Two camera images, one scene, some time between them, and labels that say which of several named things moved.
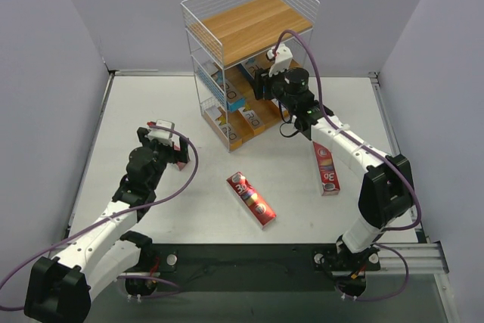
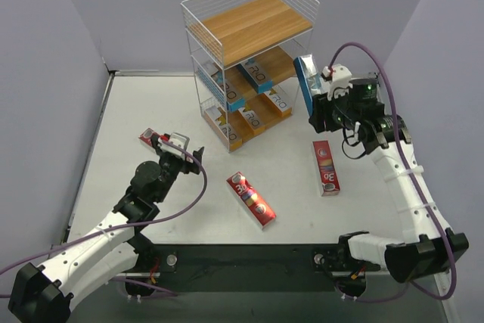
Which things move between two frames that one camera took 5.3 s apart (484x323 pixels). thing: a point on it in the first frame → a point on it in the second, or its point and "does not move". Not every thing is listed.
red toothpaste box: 242,187 does not move
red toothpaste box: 327,176 does not move
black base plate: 253,267 does not move
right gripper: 260,85 → 321,112
